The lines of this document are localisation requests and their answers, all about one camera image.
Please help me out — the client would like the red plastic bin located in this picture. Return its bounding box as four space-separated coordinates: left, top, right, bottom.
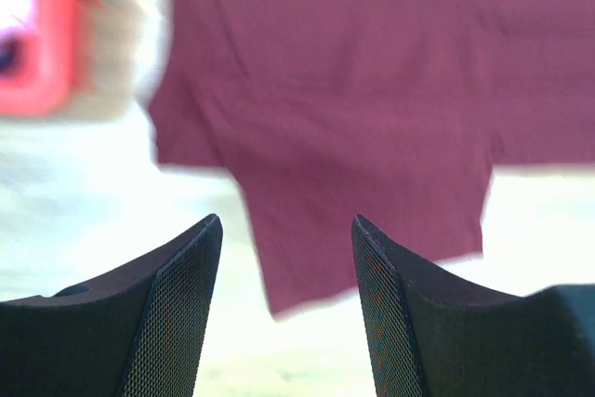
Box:
1 0 96 117

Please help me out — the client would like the maroon t shirt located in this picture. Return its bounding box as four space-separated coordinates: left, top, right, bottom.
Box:
149 0 594 315

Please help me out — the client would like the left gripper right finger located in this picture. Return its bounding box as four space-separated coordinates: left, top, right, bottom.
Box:
351 216 594 397

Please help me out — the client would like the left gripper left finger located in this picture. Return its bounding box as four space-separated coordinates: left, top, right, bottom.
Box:
1 215 222 397

